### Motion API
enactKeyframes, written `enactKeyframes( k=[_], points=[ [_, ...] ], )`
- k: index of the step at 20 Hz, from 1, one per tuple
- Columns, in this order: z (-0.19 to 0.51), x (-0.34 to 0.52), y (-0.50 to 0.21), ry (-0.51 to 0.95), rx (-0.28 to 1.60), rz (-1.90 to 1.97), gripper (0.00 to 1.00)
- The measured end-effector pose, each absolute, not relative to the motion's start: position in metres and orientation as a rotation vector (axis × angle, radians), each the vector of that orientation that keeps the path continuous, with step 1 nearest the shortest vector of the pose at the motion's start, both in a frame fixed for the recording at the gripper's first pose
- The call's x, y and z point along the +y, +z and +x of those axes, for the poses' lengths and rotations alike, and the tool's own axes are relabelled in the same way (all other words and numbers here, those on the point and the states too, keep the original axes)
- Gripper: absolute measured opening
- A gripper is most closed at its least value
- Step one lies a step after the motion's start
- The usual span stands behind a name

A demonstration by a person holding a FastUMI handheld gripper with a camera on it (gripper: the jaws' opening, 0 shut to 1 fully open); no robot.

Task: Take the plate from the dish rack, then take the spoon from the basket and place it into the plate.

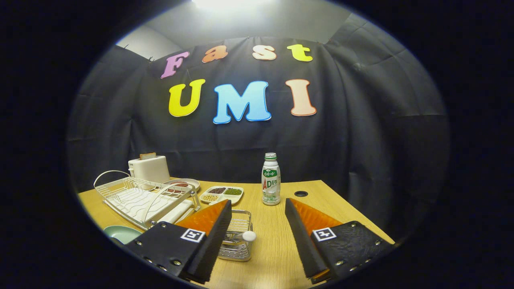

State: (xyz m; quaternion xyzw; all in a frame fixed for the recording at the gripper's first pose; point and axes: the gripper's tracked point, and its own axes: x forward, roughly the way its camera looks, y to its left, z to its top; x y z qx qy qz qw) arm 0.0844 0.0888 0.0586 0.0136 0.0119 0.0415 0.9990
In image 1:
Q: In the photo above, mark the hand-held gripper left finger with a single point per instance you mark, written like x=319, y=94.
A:
x=213, y=249

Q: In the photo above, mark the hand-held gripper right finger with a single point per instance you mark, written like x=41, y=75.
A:
x=305, y=245

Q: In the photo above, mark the white-tipped spoon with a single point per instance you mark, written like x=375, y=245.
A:
x=249, y=236

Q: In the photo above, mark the pale green plate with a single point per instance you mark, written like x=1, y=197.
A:
x=122, y=234

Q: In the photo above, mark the beige round plate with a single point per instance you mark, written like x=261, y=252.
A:
x=193, y=184

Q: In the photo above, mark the pile of yellow soybeans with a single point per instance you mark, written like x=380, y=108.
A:
x=210, y=198

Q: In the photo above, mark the white drip tray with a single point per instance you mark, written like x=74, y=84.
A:
x=176, y=212

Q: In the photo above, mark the white divided tray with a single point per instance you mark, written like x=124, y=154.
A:
x=233, y=199

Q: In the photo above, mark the pile of dark red beans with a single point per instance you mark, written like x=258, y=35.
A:
x=217, y=190

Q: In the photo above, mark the pile of green mung beans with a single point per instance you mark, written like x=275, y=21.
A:
x=233, y=192

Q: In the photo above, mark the white milk bottle green label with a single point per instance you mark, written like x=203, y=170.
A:
x=271, y=192

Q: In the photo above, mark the brown meat steak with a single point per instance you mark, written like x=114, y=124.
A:
x=180, y=184

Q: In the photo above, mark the white toaster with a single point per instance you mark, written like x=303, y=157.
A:
x=150, y=168

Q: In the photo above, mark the black backdrop cloth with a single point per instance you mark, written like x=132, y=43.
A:
x=341, y=140

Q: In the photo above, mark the toast bread slice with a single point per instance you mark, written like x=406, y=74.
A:
x=147, y=156

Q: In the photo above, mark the ceiling light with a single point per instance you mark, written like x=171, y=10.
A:
x=233, y=3

